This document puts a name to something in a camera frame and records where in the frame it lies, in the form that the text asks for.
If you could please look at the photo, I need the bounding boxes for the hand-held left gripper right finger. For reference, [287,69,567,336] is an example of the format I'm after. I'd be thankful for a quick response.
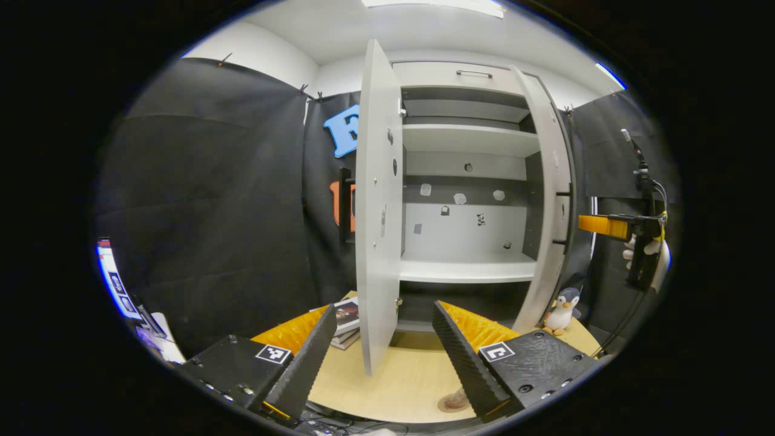
[432,300,611,424]

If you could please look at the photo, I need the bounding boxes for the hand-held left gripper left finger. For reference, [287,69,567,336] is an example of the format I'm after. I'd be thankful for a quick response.
[167,303,338,423]

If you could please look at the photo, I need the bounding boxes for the round cork coaster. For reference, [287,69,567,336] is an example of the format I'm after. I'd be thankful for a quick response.
[438,395,475,414]

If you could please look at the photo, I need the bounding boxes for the white cabinet door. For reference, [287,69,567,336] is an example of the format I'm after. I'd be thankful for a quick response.
[355,39,404,376]
[510,65,574,332]

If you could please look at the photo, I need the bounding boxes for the white cabinet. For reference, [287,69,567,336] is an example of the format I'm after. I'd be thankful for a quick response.
[391,61,576,332]

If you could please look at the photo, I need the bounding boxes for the white cabinet shelf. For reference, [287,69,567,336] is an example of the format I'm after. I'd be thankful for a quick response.
[400,251,538,284]
[403,124,541,158]

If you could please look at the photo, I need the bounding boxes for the white cabinet drawer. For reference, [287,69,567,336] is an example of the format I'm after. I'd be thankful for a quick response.
[392,61,527,96]

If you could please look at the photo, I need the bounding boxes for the grey book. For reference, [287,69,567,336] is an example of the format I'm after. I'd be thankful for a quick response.
[330,330,363,351]

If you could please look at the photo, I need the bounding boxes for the white photo cover book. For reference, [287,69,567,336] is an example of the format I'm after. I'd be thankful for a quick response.
[310,297,361,337]

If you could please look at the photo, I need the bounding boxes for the penguin plush toy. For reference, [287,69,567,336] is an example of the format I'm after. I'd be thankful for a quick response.
[542,287,583,337]

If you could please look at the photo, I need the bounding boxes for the bright display screen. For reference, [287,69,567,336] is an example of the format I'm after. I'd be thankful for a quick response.
[96,238,146,322]

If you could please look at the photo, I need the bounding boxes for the large ceiling light panel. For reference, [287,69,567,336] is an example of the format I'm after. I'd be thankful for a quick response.
[362,0,505,19]

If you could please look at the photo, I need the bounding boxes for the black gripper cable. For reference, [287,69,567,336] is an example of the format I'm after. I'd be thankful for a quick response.
[590,291,645,359]

